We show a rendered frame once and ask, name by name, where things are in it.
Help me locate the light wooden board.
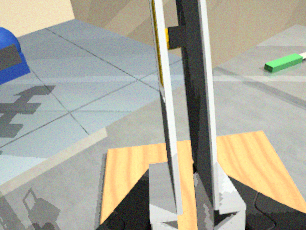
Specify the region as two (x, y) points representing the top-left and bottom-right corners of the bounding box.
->
(100, 131), (306, 230)

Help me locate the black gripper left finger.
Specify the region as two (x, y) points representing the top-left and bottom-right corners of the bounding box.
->
(96, 170), (152, 230)

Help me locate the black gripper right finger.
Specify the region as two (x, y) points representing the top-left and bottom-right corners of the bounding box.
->
(228, 175), (306, 230)

